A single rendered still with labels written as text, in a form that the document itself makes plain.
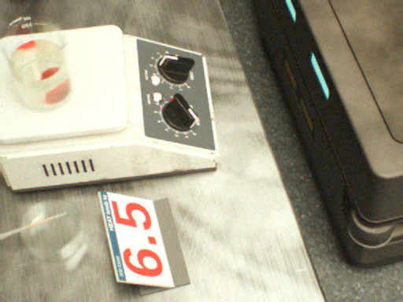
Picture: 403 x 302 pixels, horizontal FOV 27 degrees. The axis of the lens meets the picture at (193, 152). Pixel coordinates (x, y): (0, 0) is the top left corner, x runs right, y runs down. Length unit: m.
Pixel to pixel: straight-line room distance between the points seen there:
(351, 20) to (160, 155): 0.75
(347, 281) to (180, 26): 0.80
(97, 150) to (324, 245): 0.92
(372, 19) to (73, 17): 0.66
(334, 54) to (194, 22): 0.52
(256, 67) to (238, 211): 1.09
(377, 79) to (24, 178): 0.74
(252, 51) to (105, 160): 1.14
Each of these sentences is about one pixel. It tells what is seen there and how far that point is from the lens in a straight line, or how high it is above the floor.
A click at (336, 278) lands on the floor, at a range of 1.59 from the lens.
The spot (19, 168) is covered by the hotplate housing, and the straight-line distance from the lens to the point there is 0.78.
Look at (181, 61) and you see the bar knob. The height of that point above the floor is 0.81.
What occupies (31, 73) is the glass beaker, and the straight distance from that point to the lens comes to 0.72.
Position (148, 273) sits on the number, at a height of 0.77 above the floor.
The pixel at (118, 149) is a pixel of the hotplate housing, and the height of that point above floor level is 0.81.
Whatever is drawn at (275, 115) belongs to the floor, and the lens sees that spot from 1.78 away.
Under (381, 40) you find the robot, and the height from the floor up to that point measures 0.36.
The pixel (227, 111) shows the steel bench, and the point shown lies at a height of 0.75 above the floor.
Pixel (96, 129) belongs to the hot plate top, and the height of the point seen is 0.84.
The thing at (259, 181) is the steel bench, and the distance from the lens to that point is 0.80.
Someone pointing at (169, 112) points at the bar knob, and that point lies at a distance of 0.78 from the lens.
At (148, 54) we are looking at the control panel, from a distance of 0.82.
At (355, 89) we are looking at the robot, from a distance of 1.37.
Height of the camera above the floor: 1.43
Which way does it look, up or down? 56 degrees down
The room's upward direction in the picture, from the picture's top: 5 degrees counter-clockwise
